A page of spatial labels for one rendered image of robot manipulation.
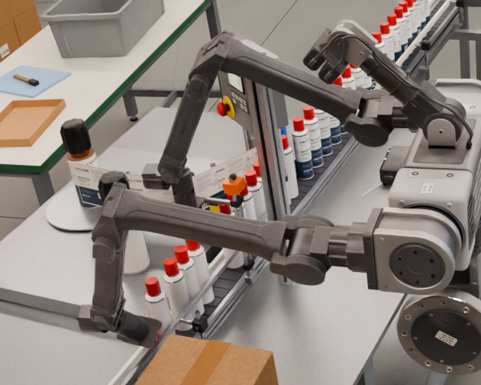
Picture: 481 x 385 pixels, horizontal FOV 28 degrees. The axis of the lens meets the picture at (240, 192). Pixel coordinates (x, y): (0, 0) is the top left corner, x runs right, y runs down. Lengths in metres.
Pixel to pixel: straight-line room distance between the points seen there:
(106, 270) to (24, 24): 4.78
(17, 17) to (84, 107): 2.67
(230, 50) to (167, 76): 4.12
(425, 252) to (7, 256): 1.66
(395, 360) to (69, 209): 1.18
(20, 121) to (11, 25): 2.57
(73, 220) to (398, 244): 1.61
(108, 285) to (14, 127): 2.01
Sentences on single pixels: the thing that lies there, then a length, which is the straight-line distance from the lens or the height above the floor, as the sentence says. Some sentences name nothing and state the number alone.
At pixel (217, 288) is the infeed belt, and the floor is 0.88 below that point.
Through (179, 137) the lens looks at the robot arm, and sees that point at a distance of 2.29.
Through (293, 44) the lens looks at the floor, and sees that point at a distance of 6.29.
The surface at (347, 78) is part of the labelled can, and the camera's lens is 3.21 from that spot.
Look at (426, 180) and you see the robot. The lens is 1.67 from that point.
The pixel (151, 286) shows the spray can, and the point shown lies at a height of 1.08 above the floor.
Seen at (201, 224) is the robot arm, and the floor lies 1.50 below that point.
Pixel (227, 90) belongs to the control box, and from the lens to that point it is 2.46.
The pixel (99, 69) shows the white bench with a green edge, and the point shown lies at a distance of 4.32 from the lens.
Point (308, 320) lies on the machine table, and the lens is 2.50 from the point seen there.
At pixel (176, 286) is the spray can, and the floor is 1.02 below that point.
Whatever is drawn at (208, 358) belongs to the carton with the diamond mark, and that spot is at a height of 1.12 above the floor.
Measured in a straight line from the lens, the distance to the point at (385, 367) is 3.25.
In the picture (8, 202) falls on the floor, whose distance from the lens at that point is 5.14.
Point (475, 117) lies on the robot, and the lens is 1.87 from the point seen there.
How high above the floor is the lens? 2.39
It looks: 30 degrees down
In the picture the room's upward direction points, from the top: 10 degrees counter-clockwise
